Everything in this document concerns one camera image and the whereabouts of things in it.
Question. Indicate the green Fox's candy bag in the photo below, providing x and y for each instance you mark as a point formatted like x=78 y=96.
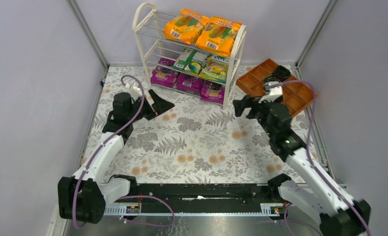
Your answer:
x=215 y=68

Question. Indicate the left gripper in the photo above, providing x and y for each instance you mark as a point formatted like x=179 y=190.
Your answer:
x=151 y=106

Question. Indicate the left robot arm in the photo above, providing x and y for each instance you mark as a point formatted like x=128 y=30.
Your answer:
x=81 y=197

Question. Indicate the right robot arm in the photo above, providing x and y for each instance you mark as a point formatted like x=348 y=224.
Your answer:
x=329 y=205

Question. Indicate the purple grape candy bag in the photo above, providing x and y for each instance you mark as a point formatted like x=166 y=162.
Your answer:
x=164 y=76
x=189 y=83
x=212 y=92

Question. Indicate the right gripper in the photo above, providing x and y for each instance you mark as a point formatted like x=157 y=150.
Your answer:
x=253 y=109

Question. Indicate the black round object middle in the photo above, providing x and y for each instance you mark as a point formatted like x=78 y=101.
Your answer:
x=269 y=79

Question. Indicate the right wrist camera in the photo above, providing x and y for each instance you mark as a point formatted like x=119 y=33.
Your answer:
x=273 y=90

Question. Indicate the green candy bag underneath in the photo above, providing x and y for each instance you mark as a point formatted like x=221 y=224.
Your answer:
x=190 y=61

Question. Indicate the black round object top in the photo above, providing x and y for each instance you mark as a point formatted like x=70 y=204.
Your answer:
x=281 y=73

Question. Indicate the orange mango candy bag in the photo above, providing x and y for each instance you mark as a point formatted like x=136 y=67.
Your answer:
x=186 y=27
x=219 y=36

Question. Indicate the white floral tablecloth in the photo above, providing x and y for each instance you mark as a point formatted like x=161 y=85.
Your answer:
x=197 y=142

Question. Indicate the white metal shelf rack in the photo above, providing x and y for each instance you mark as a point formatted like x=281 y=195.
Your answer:
x=148 y=24

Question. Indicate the black round object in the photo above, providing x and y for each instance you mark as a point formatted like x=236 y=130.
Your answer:
x=269 y=79
x=281 y=73

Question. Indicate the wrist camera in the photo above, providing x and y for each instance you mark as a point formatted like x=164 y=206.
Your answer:
x=273 y=90
x=133 y=88

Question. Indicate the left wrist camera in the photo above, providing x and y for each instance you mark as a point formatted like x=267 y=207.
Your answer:
x=133 y=88

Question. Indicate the orange compartment tray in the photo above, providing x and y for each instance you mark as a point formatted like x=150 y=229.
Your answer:
x=296 y=96

